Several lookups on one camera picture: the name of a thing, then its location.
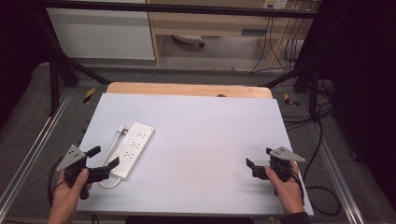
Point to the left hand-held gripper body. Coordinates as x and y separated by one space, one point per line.
71 157

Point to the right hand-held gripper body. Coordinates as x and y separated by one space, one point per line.
285 154

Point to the white power strip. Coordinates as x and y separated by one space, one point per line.
134 146

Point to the person's left hand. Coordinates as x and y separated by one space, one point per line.
67 197

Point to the person's right hand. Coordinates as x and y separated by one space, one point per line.
289 194

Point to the white table cover sheet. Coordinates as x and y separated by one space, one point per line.
199 149

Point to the yellow black floor tape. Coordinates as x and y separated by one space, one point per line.
89 95
290 100

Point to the black curtain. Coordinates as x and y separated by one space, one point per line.
18 46
361 77

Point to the white cabinet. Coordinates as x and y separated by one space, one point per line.
99 34

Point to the white device under desk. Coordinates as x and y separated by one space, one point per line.
188 39

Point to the wooden desk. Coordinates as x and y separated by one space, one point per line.
202 23

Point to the aluminium floor rail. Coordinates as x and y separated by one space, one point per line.
37 143
337 174

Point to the white wall socket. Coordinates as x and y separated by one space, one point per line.
275 3

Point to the black metal frame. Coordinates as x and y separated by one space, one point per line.
174 8

